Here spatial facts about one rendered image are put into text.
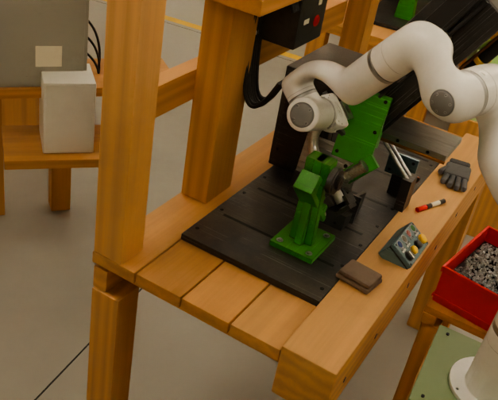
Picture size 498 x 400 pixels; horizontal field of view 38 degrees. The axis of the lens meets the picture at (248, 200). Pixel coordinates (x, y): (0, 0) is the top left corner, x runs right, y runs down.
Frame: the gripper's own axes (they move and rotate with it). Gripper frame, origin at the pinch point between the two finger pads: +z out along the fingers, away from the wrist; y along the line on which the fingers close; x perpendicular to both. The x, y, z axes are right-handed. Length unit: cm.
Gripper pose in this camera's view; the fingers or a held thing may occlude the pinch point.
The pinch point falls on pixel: (339, 113)
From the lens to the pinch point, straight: 207.6
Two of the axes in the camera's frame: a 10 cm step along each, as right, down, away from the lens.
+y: -4.0, -9.2, 0.5
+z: 4.0, -1.2, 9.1
